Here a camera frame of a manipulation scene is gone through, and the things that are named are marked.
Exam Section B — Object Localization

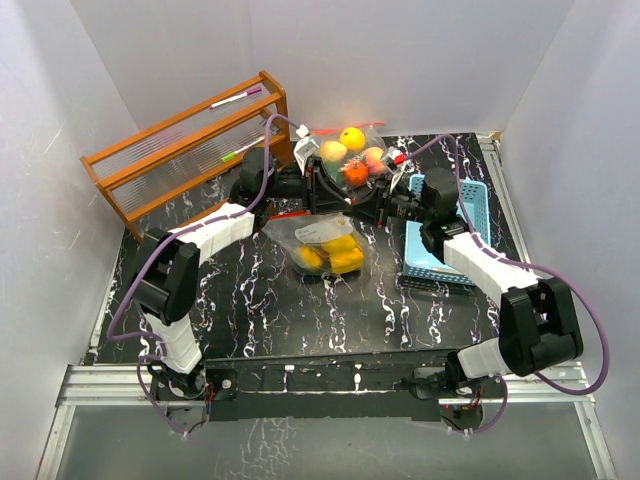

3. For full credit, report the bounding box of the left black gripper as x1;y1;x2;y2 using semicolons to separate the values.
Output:
263;160;353;217

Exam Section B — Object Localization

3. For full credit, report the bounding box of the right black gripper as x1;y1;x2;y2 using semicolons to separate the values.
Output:
350;173;433;230

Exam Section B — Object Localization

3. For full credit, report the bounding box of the clear zip bag with peppers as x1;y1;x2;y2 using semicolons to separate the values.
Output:
262;211;368;276

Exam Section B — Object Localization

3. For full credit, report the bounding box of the yellow fake bell pepper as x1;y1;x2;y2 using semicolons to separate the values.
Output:
322;235;364;274

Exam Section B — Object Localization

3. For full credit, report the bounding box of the orange yellow fake pepper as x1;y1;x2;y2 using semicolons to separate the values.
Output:
298;245;326;272

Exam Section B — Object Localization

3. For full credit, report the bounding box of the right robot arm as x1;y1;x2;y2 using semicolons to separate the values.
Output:
349;168;584;397

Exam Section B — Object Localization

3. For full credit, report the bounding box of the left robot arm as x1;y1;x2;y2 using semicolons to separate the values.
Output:
133;147;351;399

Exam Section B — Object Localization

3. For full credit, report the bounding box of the fake green fruit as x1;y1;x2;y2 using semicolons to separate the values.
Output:
325;163;344;185

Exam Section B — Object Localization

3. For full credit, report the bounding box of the fake peach apple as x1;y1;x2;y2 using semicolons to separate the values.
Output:
317;140;348;164

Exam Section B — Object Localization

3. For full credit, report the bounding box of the fake pink peach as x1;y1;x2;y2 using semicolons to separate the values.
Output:
362;147;386;175

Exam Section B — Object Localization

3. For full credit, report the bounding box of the clear zip bag with fruit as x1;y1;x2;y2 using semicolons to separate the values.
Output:
311;123;388;195

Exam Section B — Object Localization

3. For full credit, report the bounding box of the yellow fake lemon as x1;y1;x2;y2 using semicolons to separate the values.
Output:
339;127;366;152

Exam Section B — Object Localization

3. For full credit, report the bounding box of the blue plastic basket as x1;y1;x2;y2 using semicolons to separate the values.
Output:
402;174;490;287

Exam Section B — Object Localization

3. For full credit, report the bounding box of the green marker pen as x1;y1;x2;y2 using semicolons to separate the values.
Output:
221;136;265;163

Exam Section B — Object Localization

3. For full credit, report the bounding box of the pink marker pen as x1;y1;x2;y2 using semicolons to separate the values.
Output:
209;85;262;110

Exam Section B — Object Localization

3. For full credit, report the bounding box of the wooden shelf rack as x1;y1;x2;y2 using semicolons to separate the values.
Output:
80;70;293;240

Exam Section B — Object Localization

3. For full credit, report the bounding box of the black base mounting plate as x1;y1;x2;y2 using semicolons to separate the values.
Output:
149;349;506;424

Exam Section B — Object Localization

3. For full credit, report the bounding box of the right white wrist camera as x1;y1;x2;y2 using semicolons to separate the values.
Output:
381;147;406;190

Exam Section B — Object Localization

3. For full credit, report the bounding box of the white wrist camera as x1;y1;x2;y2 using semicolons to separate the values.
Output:
381;147;406;190
293;124;320;175

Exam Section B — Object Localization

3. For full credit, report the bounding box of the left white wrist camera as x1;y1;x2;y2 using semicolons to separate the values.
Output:
293;124;320;175

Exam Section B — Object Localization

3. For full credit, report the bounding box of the aluminium frame rail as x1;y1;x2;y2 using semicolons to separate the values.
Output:
57;362;595;406

